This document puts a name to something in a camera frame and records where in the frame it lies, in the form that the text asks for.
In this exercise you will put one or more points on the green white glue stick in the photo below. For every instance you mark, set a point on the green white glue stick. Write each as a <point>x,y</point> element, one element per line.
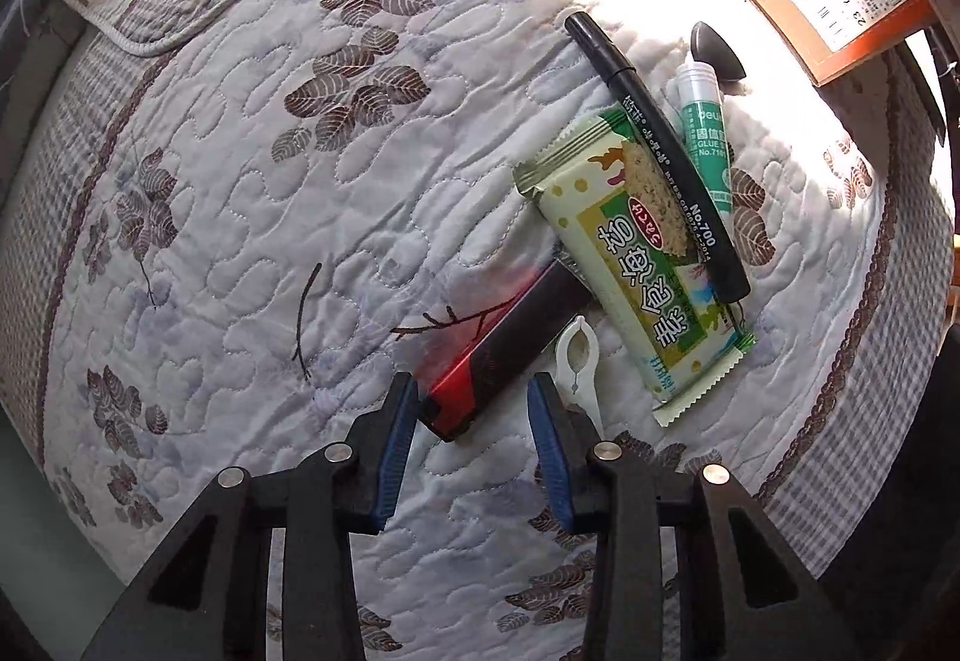
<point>704,130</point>

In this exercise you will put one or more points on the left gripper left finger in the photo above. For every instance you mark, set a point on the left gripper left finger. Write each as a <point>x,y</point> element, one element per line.
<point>202,594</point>

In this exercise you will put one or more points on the white plastic clip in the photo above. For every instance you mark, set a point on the white plastic clip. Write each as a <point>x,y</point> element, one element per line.
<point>577,354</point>

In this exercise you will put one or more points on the small dark round object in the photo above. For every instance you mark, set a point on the small dark round object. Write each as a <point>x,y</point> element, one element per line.
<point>708,46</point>

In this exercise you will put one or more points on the black marker pen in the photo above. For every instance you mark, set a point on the black marker pen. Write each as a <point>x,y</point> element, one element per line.
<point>718,254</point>

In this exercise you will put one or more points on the floral quilted bedspread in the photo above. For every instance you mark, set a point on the floral quilted bedspread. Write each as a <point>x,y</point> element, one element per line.
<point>222,254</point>

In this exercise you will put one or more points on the red black lighter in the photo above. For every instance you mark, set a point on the red black lighter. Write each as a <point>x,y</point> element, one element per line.
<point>530,323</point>

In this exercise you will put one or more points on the green seaweed snack packet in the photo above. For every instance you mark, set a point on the green seaweed snack packet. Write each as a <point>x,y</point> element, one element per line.
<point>608,202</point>

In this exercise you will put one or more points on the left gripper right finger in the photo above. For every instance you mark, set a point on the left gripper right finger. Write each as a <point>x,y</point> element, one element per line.
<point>743,592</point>

